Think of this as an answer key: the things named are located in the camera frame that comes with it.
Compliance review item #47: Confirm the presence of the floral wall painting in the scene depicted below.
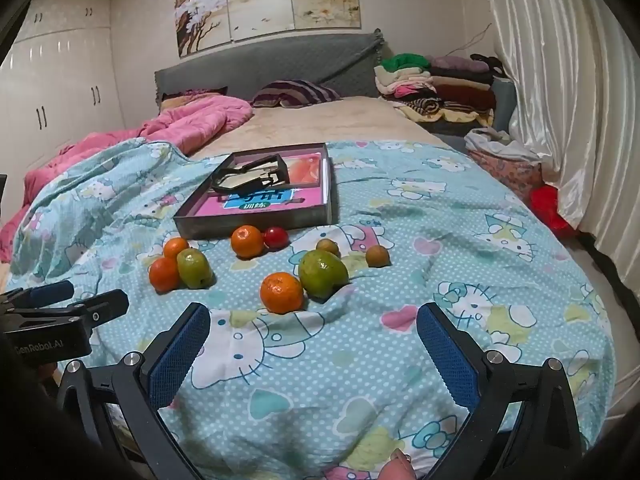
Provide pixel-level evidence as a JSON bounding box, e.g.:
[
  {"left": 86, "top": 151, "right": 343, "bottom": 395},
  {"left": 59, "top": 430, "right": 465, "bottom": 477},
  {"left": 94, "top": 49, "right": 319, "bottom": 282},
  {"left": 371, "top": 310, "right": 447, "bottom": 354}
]
[{"left": 172, "top": 0, "right": 362, "bottom": 57}]

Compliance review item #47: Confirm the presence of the cartoon print blue blanket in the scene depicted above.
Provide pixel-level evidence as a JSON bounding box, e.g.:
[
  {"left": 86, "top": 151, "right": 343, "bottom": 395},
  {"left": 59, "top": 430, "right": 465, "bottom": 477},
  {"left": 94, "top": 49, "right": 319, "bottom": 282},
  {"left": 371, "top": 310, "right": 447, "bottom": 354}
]
[{"left": 10, "top": 137, "right": 618, "bottom": 480}]

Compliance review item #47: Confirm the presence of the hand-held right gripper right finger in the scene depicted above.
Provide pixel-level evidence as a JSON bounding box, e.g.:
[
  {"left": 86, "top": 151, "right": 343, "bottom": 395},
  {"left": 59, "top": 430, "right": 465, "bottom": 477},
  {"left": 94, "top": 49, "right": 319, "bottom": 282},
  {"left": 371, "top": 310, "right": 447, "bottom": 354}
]
[{"left": 416, "top": 302, "right": 586, "bottom": 480}]

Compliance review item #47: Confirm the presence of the grey blue cushion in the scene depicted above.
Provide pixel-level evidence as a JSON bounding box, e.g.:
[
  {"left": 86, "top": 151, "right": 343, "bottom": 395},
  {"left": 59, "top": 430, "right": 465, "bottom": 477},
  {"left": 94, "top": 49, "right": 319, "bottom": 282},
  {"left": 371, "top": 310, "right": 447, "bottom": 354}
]
[{"left": 492, "top": 79, "right": 518, "bottom": 133}]

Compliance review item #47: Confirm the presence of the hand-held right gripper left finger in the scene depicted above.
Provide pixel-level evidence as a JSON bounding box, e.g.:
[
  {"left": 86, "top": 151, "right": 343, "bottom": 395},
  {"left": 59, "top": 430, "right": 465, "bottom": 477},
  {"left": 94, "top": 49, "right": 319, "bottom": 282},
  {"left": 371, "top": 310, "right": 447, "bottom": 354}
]
[{"left": 55, "top": 302, "right": 212, "bottom": 480}]

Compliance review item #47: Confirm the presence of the red tomato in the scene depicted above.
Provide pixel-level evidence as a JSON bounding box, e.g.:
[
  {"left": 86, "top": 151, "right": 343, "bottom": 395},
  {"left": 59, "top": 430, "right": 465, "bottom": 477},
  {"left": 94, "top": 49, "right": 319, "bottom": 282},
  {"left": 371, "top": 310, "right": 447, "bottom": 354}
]
[{"left": 263, "top": 226, "right": 291, "bottom": 252}]

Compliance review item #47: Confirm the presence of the grey padded headboard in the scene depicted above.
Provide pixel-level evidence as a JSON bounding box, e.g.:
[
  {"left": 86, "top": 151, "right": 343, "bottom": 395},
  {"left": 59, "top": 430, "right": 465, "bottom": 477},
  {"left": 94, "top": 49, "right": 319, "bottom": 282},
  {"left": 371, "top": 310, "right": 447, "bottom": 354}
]
[{"left": 154, "top": 30, "right": 386, "bottom": 111}]

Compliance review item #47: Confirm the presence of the white satin curtain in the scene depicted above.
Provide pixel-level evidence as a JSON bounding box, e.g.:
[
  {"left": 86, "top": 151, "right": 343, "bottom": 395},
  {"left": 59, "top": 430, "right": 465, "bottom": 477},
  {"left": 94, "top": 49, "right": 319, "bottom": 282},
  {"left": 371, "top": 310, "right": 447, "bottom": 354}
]
[{"left": 480, "top": 0, "right": 640, "bottom": 256}]

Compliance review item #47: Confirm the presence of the large green mango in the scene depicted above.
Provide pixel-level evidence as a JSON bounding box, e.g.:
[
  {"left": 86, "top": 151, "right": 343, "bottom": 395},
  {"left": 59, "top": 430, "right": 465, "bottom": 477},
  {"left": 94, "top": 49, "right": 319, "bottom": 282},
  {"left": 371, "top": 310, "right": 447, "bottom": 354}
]
[{"left": 299, "top": 249, "right": 350, "bottom": 302}]

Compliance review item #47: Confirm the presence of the person's right hand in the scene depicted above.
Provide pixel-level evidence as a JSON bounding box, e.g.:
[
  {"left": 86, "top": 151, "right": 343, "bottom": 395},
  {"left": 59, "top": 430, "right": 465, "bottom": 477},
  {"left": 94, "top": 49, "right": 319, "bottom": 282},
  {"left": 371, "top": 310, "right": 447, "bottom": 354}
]
[{"left": 375, "top": 449, "right": 417, "bottom": 480}]

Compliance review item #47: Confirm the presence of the small green mango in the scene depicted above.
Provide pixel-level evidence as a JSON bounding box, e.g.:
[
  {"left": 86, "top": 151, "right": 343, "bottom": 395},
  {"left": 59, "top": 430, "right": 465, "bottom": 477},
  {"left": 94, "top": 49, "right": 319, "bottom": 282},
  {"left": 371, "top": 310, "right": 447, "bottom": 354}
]
[{"left": 176, "top": 248, "right": 211, "bottom": 290}]

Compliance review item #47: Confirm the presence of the pink quilt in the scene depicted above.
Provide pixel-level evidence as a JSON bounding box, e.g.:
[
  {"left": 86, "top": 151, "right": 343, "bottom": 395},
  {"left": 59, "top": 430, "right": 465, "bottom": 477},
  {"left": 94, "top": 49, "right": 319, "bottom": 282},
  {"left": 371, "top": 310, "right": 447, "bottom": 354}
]
[{"left": 0, "top": 94, "right": 254, "bottom": 263}]

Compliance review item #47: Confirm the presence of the orange tangerine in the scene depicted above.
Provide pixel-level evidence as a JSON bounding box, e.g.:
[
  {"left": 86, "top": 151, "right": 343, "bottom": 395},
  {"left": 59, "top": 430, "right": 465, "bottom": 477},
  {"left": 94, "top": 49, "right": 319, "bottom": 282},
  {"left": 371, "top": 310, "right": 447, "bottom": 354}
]
[
  {"left": 230, "top": 225, "right": 265, "bottom": 260},
  {"left": 148, "top": 257, "right": 182, "bottom": 294},
  {"left": 163, "top": 236, "right": 191, "bottom": 261},
  {"left": 259, "top": 272, "right": 305, "bottom": 314}
]

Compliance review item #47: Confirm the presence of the pink workbook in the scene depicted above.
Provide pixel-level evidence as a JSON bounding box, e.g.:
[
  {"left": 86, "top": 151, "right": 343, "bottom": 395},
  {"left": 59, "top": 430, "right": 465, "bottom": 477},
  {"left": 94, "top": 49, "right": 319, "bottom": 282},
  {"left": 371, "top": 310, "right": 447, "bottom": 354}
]
[{"left": 192, "top": 185, "right": 328, "bottom": 219}]

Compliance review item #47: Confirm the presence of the white crumpled cloth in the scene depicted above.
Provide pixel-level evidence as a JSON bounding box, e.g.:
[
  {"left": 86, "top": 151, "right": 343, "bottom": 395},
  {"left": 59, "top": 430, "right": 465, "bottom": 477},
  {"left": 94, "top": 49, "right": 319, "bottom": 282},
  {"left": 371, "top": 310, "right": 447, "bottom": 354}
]
[{"left": 464, "top": 127, "right": 543, "bottom": 163}]

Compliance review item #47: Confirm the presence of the white glossy wardrobe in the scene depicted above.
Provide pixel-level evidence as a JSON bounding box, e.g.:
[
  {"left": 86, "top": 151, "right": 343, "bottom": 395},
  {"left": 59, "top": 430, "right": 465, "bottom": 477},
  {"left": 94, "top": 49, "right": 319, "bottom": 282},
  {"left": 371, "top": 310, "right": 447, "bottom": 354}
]
[{"left": 0, "top": 0, "right": 126, "bottom": 201}]

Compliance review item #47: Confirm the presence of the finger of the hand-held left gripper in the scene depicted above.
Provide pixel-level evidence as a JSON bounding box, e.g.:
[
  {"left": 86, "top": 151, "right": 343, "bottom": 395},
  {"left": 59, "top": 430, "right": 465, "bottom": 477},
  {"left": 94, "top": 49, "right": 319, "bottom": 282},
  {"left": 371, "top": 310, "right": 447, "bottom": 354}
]
[
  {"left": 20, "top": 289, "right": 130, "bottom": 333},
  {"left": 0, "top": 280, "right": 75, "bottom": 312}
]

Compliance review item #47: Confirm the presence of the picture cover book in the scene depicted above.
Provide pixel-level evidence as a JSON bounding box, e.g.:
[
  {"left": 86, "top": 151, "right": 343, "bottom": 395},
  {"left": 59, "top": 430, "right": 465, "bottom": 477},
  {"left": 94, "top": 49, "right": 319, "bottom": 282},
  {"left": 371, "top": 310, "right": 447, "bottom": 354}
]
[{"left": 230, "top": 152, "right": 332, "bottom": 196}]

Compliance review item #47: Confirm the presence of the grey cardboard box tray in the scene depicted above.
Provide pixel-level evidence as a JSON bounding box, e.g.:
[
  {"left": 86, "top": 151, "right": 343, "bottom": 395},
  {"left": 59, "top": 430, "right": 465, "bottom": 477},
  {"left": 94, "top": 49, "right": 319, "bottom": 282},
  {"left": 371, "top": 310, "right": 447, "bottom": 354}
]
[{"left": 172, "top": 142, "right": 335, "bottom": 241}]

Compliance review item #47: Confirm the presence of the purple striped pillow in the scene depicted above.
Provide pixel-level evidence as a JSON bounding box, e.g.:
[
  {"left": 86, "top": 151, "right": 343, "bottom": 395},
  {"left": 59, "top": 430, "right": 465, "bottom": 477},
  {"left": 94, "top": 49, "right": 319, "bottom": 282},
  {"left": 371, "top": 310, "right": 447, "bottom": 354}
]
[{"left": 250, "top": 80, "right": 343, "bottom": 109}]

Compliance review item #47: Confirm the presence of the beige bed sheet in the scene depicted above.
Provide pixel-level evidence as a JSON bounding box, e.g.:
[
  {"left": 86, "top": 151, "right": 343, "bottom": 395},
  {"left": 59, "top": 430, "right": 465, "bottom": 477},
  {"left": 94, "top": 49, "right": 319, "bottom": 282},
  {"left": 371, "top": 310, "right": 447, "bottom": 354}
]
[{"left": 187, "top": 95, "right": 451, "bottom": 161}]

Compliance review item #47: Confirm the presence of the stack of folded clothes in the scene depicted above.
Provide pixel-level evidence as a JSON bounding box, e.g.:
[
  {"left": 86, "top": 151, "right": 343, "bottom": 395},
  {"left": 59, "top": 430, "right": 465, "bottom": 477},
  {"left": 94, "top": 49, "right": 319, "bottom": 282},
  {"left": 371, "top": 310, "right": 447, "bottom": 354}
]
[{"left": 374, "top": 52, "right": 501, "bottom": 126}]

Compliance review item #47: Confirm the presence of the black plastic frame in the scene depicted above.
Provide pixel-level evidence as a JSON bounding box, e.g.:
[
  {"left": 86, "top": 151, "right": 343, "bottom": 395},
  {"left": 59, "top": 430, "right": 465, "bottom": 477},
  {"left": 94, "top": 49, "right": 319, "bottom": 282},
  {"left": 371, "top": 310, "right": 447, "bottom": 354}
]
[{"left": 211, "top": 152, "right": 291, "bottom": 195}]

